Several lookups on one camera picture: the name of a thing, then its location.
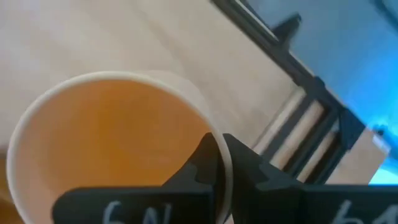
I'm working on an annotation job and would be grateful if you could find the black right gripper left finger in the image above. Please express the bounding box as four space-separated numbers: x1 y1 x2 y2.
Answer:
52 132 219 224

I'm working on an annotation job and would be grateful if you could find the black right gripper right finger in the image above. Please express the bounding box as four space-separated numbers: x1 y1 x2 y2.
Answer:
222 133 398 224

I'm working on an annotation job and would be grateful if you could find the peach mug with orange inside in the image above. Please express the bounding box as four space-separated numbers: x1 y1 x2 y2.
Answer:
6 70 234 224

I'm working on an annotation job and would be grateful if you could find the black metal table frame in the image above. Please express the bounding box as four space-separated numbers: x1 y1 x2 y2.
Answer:
211 0 368 185

